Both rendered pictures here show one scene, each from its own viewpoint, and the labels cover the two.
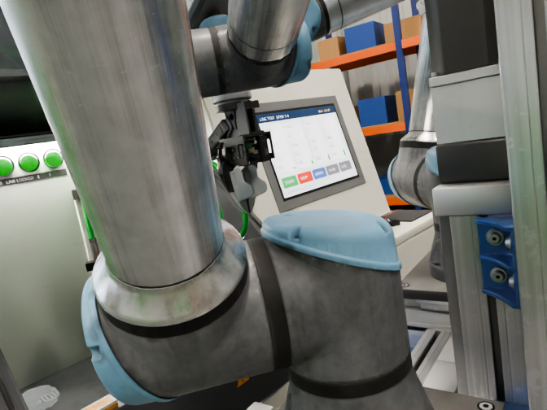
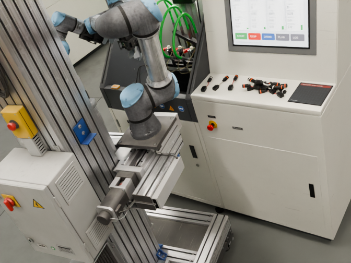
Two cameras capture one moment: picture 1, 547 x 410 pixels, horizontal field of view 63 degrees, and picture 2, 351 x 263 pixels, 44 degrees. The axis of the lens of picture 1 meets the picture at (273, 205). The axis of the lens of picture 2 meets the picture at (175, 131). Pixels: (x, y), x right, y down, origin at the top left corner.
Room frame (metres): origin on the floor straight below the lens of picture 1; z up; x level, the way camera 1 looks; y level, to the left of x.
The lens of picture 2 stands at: (0.87, -2.07, 2.20)
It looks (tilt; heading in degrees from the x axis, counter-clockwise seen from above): 35 degrees down; 88
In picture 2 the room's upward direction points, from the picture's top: 20 degrees counter-clockwise
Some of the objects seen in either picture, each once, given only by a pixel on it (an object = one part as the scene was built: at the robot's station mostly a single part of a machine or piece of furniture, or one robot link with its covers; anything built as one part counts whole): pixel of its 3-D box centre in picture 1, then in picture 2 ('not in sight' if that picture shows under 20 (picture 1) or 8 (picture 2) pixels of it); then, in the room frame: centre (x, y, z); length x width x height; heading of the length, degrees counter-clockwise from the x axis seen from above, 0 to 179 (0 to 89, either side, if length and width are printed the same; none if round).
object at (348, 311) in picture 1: (328, 282); not in sight; (0.39, -0.04, 1.20); 0.13 x 0.12 x 0.14; 100
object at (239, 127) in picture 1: (241, 135); (127, 36); (0.86, 0.04, 1.35); 0.09 x 0.08 x 0.12; 43
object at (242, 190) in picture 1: (244, 191); (132, 54); (0.85, 0.05, 1.25); 0.06 x 0.03 x 0.09; 43
